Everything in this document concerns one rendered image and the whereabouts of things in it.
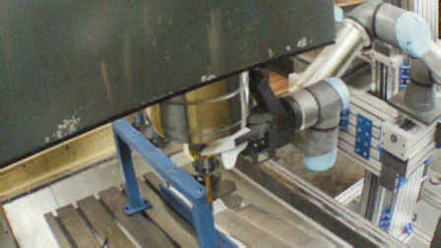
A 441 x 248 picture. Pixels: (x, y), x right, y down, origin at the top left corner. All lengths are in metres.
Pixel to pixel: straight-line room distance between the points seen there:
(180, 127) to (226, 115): 0.07
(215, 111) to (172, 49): 0.16
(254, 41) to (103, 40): 0.23
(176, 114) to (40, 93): 0.28
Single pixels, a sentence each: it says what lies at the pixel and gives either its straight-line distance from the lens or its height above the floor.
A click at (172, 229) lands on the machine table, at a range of 1.56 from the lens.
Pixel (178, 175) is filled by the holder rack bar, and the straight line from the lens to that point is 1.21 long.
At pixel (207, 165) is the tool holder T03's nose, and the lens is 0.88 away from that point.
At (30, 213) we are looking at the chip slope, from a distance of 1.91.
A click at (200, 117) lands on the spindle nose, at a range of 0.76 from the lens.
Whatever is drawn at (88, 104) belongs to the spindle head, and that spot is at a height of 1.66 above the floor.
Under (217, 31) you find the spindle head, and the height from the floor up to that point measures 1.69.
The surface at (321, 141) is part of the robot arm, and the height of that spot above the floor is 1.37.
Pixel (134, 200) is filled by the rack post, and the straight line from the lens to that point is 1.63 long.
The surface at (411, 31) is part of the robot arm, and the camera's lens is 1.17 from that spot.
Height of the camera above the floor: 1.91
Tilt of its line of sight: 29 degrees down
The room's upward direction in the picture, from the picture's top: 5 degrees counter-clockwise
